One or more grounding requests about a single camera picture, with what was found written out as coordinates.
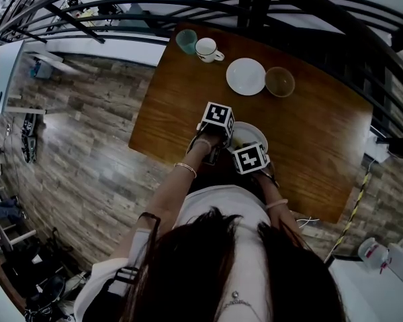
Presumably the gold bracelet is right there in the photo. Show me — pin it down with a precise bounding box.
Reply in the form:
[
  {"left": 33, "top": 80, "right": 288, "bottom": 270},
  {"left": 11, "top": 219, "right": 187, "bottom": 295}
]
[{"left": 173, "top": 162, "right": 198, "bottom": 180}]

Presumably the pink bracelet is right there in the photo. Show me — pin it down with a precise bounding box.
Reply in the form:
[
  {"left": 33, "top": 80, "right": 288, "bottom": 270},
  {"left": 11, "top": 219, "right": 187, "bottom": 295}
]
[{"left": 264, "top": 198, "right": 289, "bottom": 211}]

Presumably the person's left hand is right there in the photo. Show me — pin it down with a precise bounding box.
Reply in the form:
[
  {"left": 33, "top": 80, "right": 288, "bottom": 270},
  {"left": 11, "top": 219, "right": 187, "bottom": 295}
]
[{"left": 188, "top": 136, "right": 222, "bottom": 156}]

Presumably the teal cup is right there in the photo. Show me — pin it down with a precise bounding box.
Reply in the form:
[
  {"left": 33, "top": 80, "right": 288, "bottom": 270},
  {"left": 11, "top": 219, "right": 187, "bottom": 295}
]
[{"left": 175, "top": 29, "right": 198, "bottom": 56}]

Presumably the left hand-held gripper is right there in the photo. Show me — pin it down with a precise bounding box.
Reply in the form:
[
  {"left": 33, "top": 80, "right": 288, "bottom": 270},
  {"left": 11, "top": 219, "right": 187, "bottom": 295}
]
[{"left": 187, "top": 101, "right": 236, "bottom": 166}]

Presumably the person's right forearm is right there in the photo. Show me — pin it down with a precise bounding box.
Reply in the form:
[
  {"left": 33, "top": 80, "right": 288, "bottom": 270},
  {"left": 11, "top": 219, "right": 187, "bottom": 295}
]
[{"left": 253, "top": 172, "right": 308, "bottom": 250}]

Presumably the person's left forearm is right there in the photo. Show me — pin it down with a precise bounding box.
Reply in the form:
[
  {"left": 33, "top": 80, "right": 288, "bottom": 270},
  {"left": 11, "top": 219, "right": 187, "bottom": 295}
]
[{"left": 134, "top": 150, "right": 211, "bottom": 244}]

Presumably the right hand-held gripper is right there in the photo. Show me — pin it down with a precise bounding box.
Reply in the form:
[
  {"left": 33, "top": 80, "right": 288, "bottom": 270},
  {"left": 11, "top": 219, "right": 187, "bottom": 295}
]
[{"left": 231, "top": 141, "right": 280, "bottom": 189}]

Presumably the white wall box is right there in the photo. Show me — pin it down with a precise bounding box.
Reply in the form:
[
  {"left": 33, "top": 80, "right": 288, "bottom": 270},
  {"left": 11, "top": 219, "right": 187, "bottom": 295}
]
[{"left": 364, "top": 127, "right": 390, "bottom": 164}]

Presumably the white counter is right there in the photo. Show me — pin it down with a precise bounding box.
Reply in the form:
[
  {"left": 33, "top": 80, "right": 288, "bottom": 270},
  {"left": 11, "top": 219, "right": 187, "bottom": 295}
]
[{"left": 327, "top": 258, "right": 403, "bottom": 322}]

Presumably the white cabinet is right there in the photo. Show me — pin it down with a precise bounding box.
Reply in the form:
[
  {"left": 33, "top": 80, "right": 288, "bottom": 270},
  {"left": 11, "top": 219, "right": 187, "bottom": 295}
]
[{"left": 0, "top": 40, "right": 26, "bottom": 114}]

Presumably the silver necklace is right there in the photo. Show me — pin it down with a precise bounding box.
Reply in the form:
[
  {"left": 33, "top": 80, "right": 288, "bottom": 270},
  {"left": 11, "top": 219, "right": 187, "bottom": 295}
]
[{"left": 218, "top": 290, "right": 256, "bottom": 315}]

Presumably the clean white plate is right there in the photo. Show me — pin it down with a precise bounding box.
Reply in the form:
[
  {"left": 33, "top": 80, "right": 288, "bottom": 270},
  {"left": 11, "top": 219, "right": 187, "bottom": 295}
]
[{"left": 226, "top": 57, "right": 267, "bottom": 97}]

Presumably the white cable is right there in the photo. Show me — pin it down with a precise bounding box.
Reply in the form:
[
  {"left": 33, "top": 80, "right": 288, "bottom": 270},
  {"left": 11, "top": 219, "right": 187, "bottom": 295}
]
[{"left": 295, "top": 216, "right": 320, "bottom": 229}]

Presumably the person's white shirt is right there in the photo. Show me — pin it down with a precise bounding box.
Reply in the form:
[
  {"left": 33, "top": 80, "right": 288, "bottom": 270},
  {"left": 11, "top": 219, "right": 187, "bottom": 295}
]
[{"left": 73, "top": 184, "right": 273, "bottom": 322}]

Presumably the yellow black striped pole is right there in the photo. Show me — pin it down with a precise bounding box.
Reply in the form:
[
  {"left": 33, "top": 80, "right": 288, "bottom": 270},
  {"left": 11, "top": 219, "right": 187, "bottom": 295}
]
[{"left": 323, "top": 172, "right": 372, "bottom": 264}]

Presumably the white plastic jug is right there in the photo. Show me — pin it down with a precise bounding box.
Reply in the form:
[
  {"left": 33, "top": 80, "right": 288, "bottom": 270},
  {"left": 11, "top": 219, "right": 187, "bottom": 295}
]
[{"left": 357, "top": 236, "right": 390, "bottom": 274}]

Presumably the white mug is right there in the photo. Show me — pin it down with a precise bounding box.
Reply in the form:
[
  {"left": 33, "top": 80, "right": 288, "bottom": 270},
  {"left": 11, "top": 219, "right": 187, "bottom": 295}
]
[{"left": 195, "top": 37, "right": 226, "bottom": 64}]

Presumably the white plate with food stains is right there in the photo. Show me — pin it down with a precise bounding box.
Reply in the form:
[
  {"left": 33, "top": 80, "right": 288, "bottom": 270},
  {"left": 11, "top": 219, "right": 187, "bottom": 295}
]
[{"left": 228, "top": 121, "right": 269, "bottom": 154}]

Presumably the clear glass bowl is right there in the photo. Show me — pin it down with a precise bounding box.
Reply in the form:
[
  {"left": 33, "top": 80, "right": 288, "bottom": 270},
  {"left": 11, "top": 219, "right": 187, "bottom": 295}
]
[{"left": 265, "top": 66, "right": 296, "bottom": 99}]

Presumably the black white sneaker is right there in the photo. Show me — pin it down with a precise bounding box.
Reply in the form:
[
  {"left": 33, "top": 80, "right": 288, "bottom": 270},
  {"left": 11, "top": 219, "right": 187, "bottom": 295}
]
[
  {"left": 21, "top": 112, "right": 37, "bottom": 137},
  {"left": 21, "top": 136, "right": 38, "bottom": 164}
]

